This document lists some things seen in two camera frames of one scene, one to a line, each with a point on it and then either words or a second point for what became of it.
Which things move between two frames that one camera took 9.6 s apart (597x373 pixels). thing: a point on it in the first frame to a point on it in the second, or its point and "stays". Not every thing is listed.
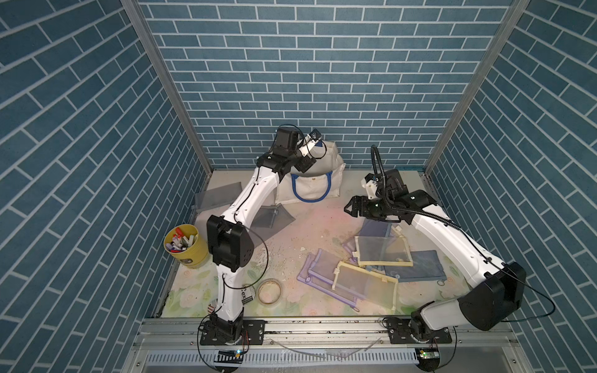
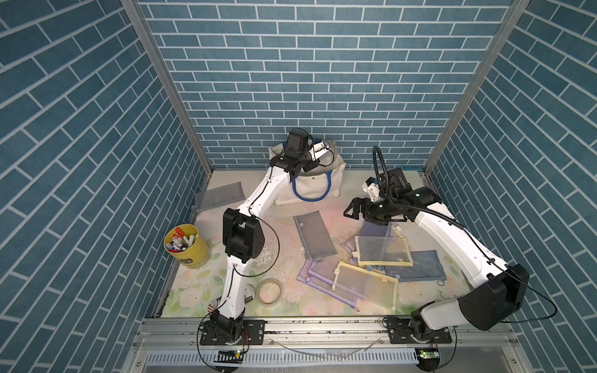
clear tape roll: x=269 y=291 stays
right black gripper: x=354 y=201 stays
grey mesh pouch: x=267 y=221 to x=317 y=241
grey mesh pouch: x=218 y=196 stays
